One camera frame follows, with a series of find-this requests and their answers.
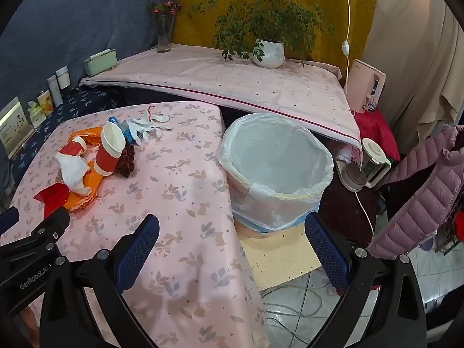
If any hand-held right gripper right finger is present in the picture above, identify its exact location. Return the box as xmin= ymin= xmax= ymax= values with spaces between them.
xmin=304 ymin=213 xmax=427 ymax=348

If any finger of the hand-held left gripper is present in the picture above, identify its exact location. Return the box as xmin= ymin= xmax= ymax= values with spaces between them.
xmin=0 ymin=206 xmax=19 ymax=230
xmin=0 ymin=208 xmax=70 ymax=262

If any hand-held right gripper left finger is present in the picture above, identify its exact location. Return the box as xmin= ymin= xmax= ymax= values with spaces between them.
xmin=39 ymin=215 xmax=160 ymax=348

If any red paper sheet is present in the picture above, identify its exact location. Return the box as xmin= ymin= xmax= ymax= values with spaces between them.
xmin=33 ymin=184 xmax=69 ymax=218

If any white tissue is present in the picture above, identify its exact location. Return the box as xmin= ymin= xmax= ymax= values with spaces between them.
xmin=54 ymin=152 xmax=92 ymax=194

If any crushed red paper cup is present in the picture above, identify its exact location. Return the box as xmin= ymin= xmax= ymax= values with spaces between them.
xmin=58 ymin=139 xmax=88 ymax=157

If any trash bin with white liner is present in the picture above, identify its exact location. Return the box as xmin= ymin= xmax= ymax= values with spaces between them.
xmin=216 ymin=113 xmax=335 ymax=234

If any dark maroon cloth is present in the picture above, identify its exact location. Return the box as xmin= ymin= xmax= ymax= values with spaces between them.
xmin=319 ymin=167 xmax=378 ymax=247

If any cardboard sheet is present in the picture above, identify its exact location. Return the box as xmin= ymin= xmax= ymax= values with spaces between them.
xmin=237 ymin=221 xmax=323 ymax=292

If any pink floral tablecloth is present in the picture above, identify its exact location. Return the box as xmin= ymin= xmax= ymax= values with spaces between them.
xmin=0 ymin=101 xmax=271 ymax=348

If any framed white sign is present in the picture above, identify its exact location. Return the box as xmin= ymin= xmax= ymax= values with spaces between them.
xmin=0 ymin=97 xmax=36 ymax=160

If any pale green tissue carton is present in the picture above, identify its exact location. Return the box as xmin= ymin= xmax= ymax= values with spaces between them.
xmin=27 ymin=101 xmax=46 ymax=127

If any glass kettle with white lid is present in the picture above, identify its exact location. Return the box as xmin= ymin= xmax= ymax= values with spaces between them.
xmin=335 ymin=138 xmax=392 ymax=193

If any pink down jacket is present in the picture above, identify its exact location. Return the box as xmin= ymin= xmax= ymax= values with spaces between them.
xmin=366 ymin=124 xmax=464 ymax=260

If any blue plastic wrapper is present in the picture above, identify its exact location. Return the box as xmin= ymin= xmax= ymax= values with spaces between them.
xmin=108 ymin=116 xmax=131 ymax=143

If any white glove with red trim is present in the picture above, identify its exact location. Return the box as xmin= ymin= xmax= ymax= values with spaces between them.
xmin=145 ymin=104 xmax=174 ymax=131

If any red cloth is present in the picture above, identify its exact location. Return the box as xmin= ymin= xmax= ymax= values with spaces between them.
xmin=353 ymin=109 xmax=401 ymax=162

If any navy floral cloth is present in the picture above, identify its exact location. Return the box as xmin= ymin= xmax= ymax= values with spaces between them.
xmin=7 ymin=87 xmax=126 ymax=189

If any short white bottle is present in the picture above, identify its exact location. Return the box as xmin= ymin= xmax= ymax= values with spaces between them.
xmin=55 ymin=66 xmax=70 ymax=89

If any pale green box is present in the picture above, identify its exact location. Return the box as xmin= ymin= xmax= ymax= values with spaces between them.
xmin=84 ymin=48 xmax=118 ymax=75

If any pink water dispenser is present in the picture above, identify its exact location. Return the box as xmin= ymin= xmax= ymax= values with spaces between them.
xmin=346 ymin=59 xmax=387 ymax=113

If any pink dotted sheet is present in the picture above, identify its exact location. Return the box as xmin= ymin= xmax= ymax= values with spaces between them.
xmin=80 ymin=43 xmax=363 ymax=149

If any green plant in white pot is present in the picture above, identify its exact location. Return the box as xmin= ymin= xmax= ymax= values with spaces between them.
xmin=190 ymin=0 xmax=335 ymax=69

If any glass vase with red flowers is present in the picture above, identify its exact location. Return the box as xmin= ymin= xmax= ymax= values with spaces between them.
xmin=146 ymin=0 xmax=182 ymax=54

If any blue backdrop cloth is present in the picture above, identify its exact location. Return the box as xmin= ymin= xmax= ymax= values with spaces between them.
xmin=0 ymin=0 xmax=178 ymax=98

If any beige curtain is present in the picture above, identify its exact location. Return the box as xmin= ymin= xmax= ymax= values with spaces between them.
xmin=362 ymin=0 xmax=464 ymax=144

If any grey floor cable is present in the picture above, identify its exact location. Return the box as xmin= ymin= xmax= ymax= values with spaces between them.
xmin=261 ymin=284 xmax=327 ymax=345

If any white kettle cable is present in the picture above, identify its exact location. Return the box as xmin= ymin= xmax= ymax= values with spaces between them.
xmin=353 ymin=189 xmax=376 ymax=242

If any white cable with switch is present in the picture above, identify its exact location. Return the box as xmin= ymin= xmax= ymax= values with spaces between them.
xmin=341 ymin=0 xmax=354 ymax=93

